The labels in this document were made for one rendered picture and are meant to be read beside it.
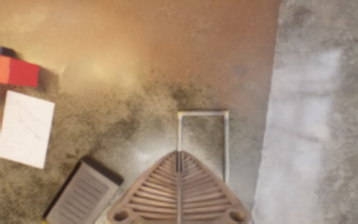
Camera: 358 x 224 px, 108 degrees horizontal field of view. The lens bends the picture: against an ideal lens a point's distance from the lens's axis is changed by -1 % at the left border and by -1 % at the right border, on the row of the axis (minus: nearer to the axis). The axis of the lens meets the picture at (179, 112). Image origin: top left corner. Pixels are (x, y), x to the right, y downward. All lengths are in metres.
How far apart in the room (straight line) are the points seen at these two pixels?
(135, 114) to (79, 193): 0.20
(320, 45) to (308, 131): 0.74
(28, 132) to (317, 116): 1.77
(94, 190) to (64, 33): 0.32
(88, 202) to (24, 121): 0.22
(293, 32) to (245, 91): 1.32
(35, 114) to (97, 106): 0.14
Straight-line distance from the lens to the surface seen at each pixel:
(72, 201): 0.40
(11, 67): 0.38
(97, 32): 0.35
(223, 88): 0.30
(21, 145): 0.45
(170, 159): 0.16
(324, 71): 1.72
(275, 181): 1.62
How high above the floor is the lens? 1.16
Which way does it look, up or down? 85 degrees down
